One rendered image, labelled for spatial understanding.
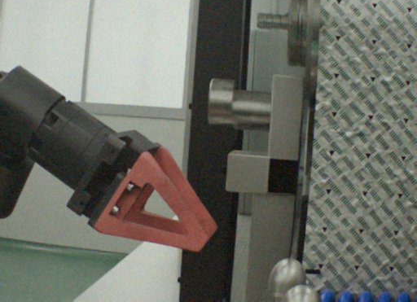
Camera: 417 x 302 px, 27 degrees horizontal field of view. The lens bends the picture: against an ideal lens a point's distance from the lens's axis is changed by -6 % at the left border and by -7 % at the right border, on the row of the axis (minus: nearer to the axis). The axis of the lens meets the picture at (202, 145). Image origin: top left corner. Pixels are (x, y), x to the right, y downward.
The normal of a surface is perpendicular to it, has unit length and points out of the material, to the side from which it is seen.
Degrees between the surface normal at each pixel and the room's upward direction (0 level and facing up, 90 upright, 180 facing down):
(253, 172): 90
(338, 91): 90
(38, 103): 64
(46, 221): 90
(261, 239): 90
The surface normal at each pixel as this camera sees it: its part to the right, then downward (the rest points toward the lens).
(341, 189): -0.11, 0.04
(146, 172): 0.19, 0.24
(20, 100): 0.06, -0.22
